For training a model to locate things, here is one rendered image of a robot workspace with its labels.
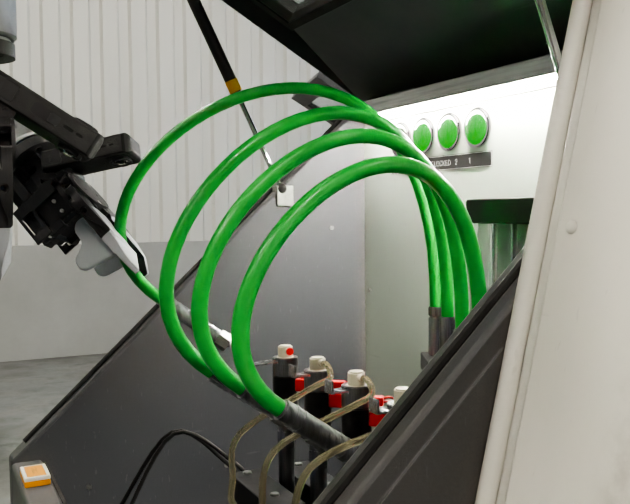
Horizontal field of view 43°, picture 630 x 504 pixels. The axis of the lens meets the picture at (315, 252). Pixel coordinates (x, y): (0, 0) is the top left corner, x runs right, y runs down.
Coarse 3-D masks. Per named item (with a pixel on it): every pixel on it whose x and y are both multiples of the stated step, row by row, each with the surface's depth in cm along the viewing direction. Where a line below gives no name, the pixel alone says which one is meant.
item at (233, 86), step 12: (192, 0) 113; (192, 12) 114; (204, 12) 114; (204, 24) 114; (204, 36) 115; (216, 36) 115; (216, 48) 115; (216, 60) 115; (228, 72) 116; (228, 84) 116; (252, 132) 118; (264, 156) 119; (276, 192) 120; (288, 192) 120; (276, 204) 120; (288, 204) 120
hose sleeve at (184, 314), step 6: (174, 300) 93; (180, 306) 93; (180, 312) 93; (186, 312) 93; (180, 318) 93; (186, 318) 93; (186, 324) 94; (210, 324) 94; (210, 330) 94; (216, 330) 94; (216, 336) 94
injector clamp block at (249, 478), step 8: (296, 464) 92; (304, 464) 93; (240, 472) 90; (248, 472) 90; (256, 472) 90; (296, 472) 90; (240, 480) 88; (248, 480) 88; (256, 480) 88; (272, 480) 88; (296, 480) 89; (328, 480) 87; (240, 488) 87; (248, 488) 85; (256, 488) 85; (272, 488) 85; (280, 488) 85; (304, 488) 87; (240, 496) 87; (248, 496) 85; (256, 496) 83; (272, 496) 83; (280, 496) 83; (288, 496) 83; (304, 496) 87
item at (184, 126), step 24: (240, 96) 92; (264, 96) 93; (336, 96) 93; (192, 120) 92; (168, 144) 92; (144, 168) 92; (120, 216) 92; (432, 240) 95; (432, 264) 95; (144, 288) 93; (432, 288) 95; (432, 312) 95
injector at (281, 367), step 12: (276, 360) 88; (288, 360) 86; (276, 372) 86; (288, 372) 86; (276, 384) 86; (288, 384) 86; (288, 396) 86; (288, 432) 87; (288, 444) 87; (288, 456) 87; (288, 468) 87; (288, 480) 87
